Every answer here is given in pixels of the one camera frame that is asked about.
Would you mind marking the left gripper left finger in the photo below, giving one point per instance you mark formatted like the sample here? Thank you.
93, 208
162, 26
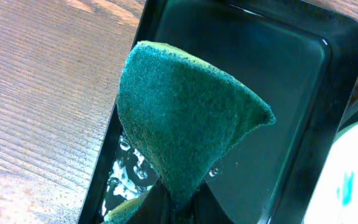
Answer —
155, 209

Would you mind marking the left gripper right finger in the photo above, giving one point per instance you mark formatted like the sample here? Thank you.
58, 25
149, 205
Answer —
206, 209

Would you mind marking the mint plate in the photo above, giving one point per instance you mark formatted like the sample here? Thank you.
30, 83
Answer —
335, 197

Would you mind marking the black rectangular water tray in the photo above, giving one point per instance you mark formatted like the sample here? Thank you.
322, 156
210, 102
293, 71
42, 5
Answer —
299, 58

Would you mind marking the green scrubbing sponge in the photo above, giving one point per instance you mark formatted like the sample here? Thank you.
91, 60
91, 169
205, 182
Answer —
182, 114

